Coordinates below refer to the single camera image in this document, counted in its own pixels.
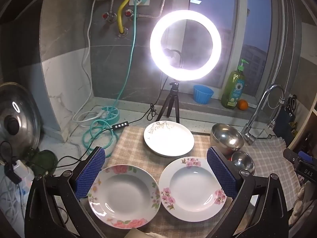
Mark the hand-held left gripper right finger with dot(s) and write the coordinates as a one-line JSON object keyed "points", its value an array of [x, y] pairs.
{"points": [[223, 173]]}

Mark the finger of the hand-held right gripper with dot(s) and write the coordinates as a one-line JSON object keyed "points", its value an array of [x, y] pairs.
{"points": [[291, 156]]}

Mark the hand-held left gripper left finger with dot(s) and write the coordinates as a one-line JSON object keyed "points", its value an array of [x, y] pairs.
{"points": [[90, 171]]}

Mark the small steel bowl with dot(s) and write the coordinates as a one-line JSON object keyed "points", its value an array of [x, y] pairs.
{"points": [[242, 162]]}

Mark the white plate with pink blossoms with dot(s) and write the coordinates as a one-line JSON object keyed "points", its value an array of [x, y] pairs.
{"points": [[190, 188]]}

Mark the large steel bowl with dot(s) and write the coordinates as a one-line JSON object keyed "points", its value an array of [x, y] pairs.
{"points": [[226, 136]]}

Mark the white plate with pink roses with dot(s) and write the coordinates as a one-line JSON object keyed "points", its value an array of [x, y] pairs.
{"points": [[123, 195]]}

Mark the white plate with leaf print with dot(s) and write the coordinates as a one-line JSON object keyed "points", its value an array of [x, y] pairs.
{"points": [[168, 136]]}

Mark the person's right forearm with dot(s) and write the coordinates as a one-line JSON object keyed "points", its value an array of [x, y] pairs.
{"points": [[307, 203]]}

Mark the wooden shelf unit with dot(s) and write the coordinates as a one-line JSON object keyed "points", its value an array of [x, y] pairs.
{"points": [[303, 129]]}

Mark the dark utensil holder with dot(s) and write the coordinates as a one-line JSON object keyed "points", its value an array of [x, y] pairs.
{"points": [[284, 124]]}

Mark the dark green cloth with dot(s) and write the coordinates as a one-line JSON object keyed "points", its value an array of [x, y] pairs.
{"points": [[45, 162]]}

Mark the checked cloth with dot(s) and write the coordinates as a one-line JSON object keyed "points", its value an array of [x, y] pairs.
{"points": [[133, 141]]}

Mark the teal round power strip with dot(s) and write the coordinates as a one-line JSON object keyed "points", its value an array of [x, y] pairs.
{"points": [[111, 111]]}

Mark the chrome faucet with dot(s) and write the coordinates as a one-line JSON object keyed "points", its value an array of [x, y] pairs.
{"points": [[262, 99]]}

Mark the orange fruit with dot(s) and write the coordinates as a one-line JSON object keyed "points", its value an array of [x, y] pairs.
{"points": [[243, 104]]}

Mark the white power adapter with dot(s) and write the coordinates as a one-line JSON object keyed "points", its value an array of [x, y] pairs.
{"points": [[19, 169]]}

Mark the blue ribbed cup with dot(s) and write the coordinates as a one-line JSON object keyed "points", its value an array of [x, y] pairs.
{"points": [[203, 94]]}

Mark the green dish soap bottle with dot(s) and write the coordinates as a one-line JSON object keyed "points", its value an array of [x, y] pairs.
{"points": [[232, 89]]}

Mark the steel pot lid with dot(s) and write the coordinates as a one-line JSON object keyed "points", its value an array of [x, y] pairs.
{"points": [[22, 109]]}

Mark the window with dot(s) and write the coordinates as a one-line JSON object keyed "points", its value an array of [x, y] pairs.
{"points": [[215, 29]]}

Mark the black inline remote switch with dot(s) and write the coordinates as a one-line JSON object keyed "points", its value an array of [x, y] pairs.
{"points": [[120, 125]]}

